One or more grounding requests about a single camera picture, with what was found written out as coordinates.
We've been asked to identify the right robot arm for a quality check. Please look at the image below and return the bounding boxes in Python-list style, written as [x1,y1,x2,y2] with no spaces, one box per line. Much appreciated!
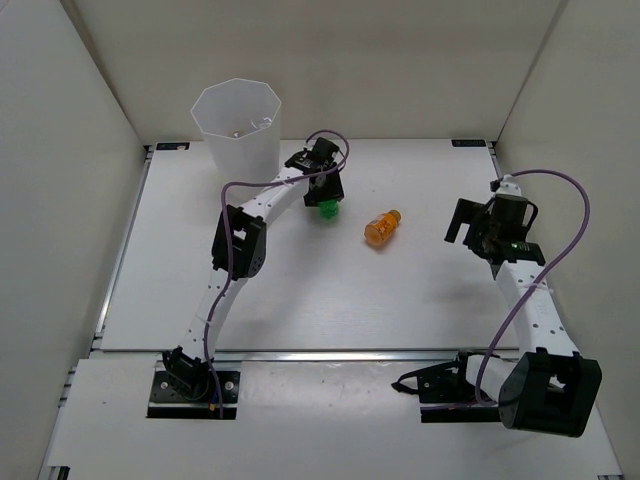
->
[445,193,602,438]

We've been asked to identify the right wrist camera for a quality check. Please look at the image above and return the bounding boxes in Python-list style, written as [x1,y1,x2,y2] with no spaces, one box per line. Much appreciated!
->
[490,175,522,197]

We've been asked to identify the clear bottle blue label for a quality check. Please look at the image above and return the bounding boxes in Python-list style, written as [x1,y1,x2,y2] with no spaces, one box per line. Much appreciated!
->
[250,116,273,131]

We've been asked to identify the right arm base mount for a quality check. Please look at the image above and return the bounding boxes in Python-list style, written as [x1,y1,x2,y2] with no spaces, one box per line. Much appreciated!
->
[391,351,501,424]

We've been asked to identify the orange plastic bottle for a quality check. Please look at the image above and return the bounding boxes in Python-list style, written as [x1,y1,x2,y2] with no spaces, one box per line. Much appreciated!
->
[364,210,402,248]

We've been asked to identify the white plastic bin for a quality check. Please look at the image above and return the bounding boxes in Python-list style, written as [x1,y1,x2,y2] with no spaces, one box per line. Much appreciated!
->
[191,78,281,183]

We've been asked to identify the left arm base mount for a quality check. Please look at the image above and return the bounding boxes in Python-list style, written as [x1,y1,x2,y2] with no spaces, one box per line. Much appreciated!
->
[146,347,241,420]

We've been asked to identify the green plastic bottle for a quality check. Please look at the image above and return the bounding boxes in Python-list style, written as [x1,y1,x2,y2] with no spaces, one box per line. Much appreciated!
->
[317,199,340,220]

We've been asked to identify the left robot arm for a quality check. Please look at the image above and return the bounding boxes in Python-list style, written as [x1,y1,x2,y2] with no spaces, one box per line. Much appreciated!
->
[162,130,349,401]

